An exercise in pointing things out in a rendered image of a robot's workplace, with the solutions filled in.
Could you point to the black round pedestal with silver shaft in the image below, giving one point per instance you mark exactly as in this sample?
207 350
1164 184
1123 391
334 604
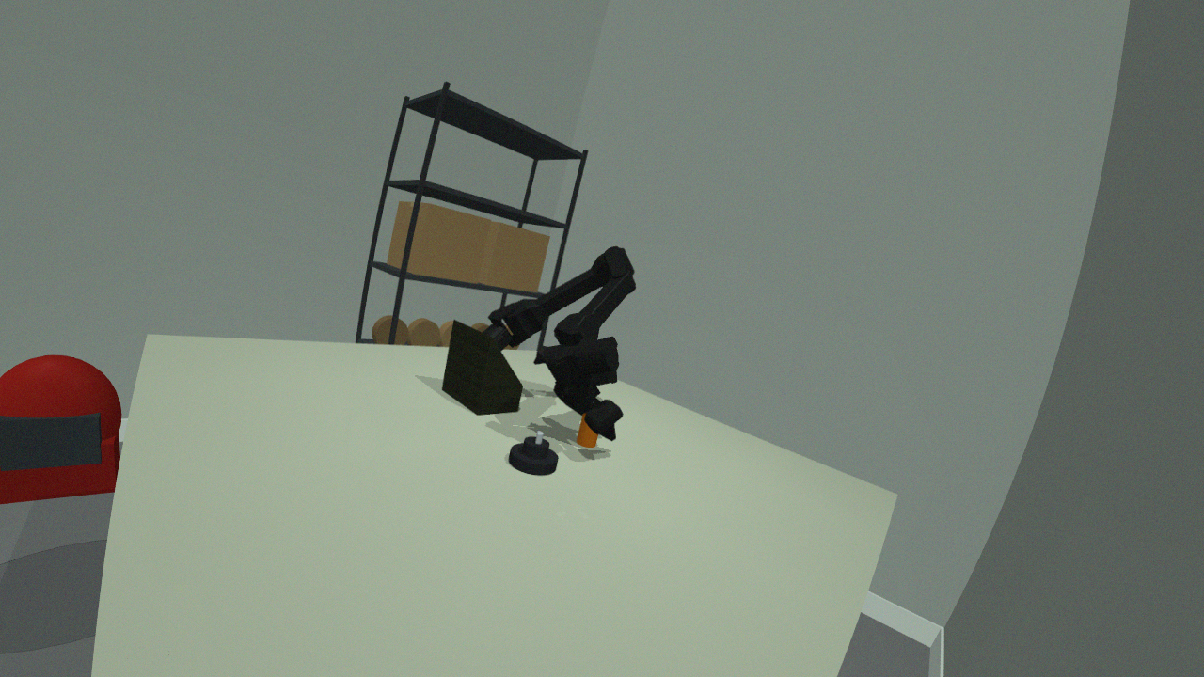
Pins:
534 456

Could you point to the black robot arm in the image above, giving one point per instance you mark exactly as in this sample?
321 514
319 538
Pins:
580 350

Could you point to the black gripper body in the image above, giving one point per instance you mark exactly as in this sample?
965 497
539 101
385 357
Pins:
580 393

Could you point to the orange knob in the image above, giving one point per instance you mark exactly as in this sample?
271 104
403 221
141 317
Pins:
586 437

